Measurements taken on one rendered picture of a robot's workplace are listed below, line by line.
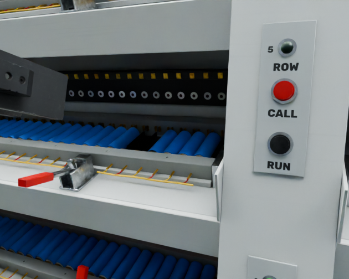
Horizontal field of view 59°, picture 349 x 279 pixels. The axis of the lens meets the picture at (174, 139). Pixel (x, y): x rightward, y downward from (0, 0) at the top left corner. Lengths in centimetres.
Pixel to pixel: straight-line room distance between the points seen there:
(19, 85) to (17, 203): 29
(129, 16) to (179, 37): 6
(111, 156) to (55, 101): 18
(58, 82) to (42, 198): 22
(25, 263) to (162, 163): 30
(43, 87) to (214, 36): 16
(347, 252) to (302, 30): 18
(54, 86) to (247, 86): 15
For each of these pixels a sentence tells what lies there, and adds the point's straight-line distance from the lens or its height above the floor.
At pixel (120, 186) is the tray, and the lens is 36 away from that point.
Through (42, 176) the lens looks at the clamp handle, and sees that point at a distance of 34.
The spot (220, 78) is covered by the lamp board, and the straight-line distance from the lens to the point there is 44.
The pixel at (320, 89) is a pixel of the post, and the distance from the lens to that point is 27.
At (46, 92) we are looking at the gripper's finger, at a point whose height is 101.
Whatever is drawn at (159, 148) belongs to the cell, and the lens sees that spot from 39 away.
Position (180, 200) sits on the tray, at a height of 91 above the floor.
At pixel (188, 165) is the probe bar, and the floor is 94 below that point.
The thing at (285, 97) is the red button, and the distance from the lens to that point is 26.
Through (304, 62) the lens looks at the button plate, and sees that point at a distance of 27.
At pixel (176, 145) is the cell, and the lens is 39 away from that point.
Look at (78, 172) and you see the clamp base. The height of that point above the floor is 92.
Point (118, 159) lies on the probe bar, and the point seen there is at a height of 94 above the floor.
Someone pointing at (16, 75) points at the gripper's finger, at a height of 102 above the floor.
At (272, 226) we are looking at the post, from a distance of 29.
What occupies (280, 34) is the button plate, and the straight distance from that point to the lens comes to 27.
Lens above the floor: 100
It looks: 6 degrees down
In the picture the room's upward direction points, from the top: 2 degrees clockwise
